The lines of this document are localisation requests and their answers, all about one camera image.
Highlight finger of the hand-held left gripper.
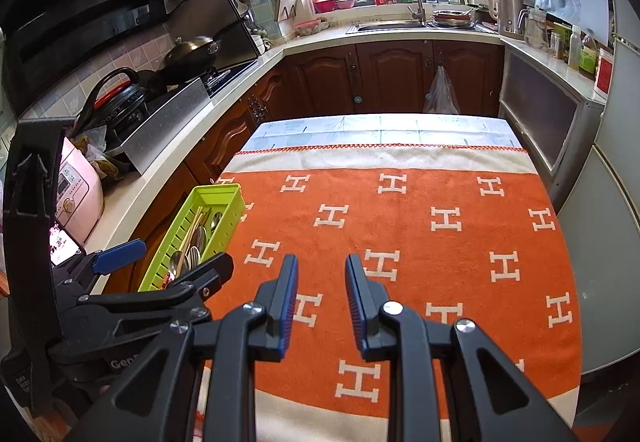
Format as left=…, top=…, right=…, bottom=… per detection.
left=47, top=251, right=235, bottom=349
left=52, top=238, right=147, bottom=308

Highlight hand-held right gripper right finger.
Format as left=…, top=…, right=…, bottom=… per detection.
left=344, top=253, right=576, bottom=442

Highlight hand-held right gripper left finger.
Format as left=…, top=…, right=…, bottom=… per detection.
left=65, top=253, right=300, bottom=442

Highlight large metal spoon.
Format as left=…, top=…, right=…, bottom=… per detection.
left=191, top=225, right=207, bottom=263

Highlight light chopstick with striped end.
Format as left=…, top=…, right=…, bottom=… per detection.
left=177, top=208, right=211, bottom=268
left=172, top=207, right=206, bottom=270

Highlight green plastic utensil tray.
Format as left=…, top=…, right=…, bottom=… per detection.
left=137, top=183, right=244, bottom=294

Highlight pink rice cooker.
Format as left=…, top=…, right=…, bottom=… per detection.
left=54, top=138, right=105, bottom=243

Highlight smartphone with lit screen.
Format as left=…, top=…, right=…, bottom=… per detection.
left=49, top=221, right=85, bottom=267

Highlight white kitchen countertop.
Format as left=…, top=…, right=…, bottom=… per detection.
left=80, top=15, right=608, bottom=283

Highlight clear bag of food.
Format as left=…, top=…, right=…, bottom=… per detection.
left=75, top=129, right=131, bottom=180

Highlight orange patterned blanket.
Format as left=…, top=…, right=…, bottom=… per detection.
left=192, top=145, right=583, bottom=442

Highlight black pressure cooker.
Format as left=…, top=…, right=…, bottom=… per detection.
left=75, top=67, right=148, bottom=133

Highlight stainless steel counter divider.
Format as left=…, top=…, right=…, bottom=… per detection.
left=107, top=76, right=213, bottom=175

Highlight pale blue tablecloth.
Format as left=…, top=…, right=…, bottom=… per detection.
left=247, top=113, right=528, bottom=153

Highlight dark wok on stove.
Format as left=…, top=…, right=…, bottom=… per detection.
left=159, top=36, right=222, bottom=73

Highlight gas stove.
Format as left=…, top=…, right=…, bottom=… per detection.
left=202, top=62, right=258, bottom=96

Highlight hanging plastic bag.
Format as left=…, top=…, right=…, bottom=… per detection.
left=424, top=65, right=461, bottom=114

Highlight brown wooden kitchen cabinets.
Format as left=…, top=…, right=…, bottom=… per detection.
left=102, top=40, right=506, bottom=293

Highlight stainless steel stove guard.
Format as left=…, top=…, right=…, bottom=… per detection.
left=167, top=0, right=263, bottom=73

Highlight grey refrigerator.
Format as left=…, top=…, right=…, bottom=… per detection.
left=555, top=0, right=640, bottom=375

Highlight steel sink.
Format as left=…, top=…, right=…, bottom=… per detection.
left=346, top=21, right=426, bottom=33

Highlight wooden cutting board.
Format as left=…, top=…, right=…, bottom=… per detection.
left=276, top=0, right=316, bottom=23

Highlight stacked dishes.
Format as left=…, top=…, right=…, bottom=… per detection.
left=432, top=10, right=476, bottom=28

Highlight glass pitcher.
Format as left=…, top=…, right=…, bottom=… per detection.
left=517, top=7, right=551, bottom=48

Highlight steel electric kettle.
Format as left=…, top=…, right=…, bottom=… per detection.
left=486, top=0, right=523, bottom=40

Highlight glass jar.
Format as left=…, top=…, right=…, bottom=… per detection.
left=550, top=22, right=571, bottom=58

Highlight white plastic bottle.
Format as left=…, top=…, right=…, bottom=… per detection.
left=567, top=25, right=583, bottom=68

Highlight green-labelled bottle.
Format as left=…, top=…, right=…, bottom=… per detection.
left=579, top=35, right=600, bottom=76

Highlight red-labelled container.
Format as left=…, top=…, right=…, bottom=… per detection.
left=594, top=47, right=615, bottom=96

